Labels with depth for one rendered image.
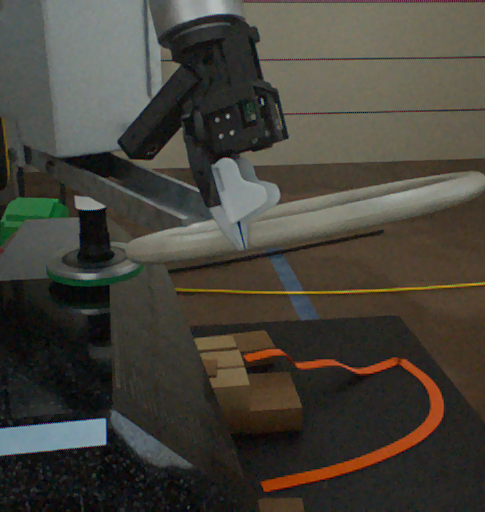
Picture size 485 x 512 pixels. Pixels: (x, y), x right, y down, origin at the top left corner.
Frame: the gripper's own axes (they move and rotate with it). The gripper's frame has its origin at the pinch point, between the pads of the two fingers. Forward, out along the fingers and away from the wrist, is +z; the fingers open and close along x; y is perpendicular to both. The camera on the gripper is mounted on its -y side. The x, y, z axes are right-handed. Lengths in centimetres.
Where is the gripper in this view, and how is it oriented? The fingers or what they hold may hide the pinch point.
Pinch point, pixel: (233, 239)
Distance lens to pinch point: 65.4
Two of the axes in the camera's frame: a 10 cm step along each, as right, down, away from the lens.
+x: 4.0, -1.2, 9.1
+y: 8.9, -2.0, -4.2
